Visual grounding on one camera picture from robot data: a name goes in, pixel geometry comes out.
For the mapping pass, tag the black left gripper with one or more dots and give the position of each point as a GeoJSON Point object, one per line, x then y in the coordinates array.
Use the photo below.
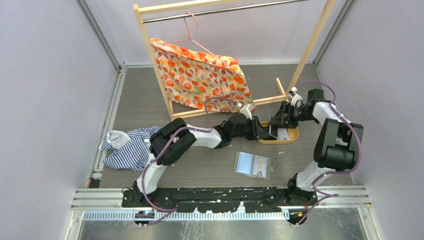
{"type": "Point", "coordinates": [257, 131]}

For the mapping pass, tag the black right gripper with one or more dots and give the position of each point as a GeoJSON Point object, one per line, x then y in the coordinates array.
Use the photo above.
{"type": "Point", "coordinates": [280, 120]}

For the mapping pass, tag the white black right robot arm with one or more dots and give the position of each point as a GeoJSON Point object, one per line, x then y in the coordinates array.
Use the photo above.
{"type": "Point", "coordinates": [336, 150]}

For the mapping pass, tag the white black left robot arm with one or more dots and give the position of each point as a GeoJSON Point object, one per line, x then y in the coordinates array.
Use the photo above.
{"type": "Point", "coordinates": [170, 143]}

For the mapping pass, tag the tan oval tray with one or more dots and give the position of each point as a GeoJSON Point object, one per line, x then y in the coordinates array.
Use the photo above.
{"type": "Point", "coordinates": [293, 133]}

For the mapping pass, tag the orange floral garment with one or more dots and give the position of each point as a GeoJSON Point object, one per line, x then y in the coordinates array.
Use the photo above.
{"type": "Point", "coordinates": [199, 79]}

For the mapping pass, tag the wooden clothes rack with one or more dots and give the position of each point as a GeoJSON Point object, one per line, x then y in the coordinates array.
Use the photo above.
{"type": "Point", "coordinates": [176, 110]}

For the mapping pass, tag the blue white striped shirt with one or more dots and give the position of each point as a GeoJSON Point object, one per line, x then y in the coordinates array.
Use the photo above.
{"type": "Point", "coordinates": [129, 150]}

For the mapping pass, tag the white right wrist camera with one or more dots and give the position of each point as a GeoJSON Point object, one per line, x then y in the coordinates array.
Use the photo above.
{"type": "Point", "coordinates": [295, 99]}

